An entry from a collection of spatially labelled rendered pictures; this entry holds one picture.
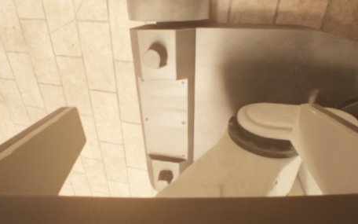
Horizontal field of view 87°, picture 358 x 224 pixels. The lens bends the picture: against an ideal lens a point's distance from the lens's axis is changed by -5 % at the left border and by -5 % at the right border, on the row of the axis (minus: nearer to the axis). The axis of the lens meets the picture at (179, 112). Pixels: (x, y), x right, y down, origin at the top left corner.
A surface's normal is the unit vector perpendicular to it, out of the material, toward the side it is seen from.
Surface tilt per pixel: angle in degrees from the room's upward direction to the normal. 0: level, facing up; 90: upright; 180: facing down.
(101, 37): 0
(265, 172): 90
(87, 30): 0
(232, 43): 0
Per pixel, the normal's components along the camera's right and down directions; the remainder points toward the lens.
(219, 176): -0.02, -0.88
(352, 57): -0.22, 0.47
